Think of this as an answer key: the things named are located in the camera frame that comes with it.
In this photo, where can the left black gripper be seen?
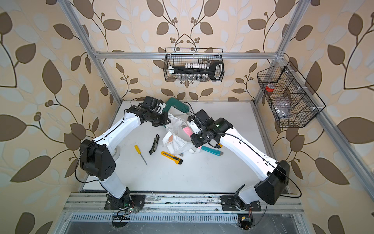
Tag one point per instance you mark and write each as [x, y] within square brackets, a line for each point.
[163, 121]

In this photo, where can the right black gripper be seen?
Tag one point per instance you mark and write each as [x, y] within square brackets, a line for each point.
[196, 142]

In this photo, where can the white printed tote bag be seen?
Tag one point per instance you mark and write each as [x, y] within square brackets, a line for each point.
[176, 139]

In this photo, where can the yellow black utility knife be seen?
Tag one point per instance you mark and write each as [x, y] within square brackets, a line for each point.
[176, 159]

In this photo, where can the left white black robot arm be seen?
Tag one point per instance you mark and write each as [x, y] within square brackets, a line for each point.
[97, 155]

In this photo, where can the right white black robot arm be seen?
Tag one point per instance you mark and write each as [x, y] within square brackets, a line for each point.
[273, 175]

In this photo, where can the black grey utility knife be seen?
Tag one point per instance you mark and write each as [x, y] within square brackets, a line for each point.
[154, 145]

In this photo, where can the green plastic tool case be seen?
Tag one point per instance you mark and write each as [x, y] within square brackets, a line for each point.
[177, 104]

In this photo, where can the clear tape roll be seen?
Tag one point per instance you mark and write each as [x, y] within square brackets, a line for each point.
[116, 153]

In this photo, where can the black socket bit set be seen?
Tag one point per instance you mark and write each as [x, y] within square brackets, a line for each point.
[211, 71]

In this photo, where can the red small item in basket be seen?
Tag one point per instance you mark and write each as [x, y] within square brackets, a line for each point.
[270, 88]

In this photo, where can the clear plastic bag in basket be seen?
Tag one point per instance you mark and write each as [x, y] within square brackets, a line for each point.
[282, 106]

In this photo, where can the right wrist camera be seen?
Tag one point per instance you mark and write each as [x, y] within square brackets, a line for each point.
[201, 119]

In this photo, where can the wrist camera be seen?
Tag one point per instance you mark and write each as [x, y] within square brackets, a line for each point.
[152, 104]
[201, 119]

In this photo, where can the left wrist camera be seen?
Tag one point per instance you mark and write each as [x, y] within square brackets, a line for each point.
[152, 104]

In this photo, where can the yellow handle screwdriver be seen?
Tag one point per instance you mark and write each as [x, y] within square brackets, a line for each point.
[139, 152]

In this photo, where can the black wire basket centre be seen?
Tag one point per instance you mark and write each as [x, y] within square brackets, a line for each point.
[184, 55]

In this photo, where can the black wire basket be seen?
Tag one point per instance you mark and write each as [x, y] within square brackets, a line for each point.
[184, 55]
[306, 104]

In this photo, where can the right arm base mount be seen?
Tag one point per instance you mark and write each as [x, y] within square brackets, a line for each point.
[232, 203]

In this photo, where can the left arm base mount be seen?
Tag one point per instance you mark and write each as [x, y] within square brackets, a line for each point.
[124, 203]

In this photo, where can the black wire basket right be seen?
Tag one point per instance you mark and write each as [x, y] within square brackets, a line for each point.
[306, 104]

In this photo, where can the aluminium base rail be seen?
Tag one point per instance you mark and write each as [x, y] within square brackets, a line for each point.
[181, 203]

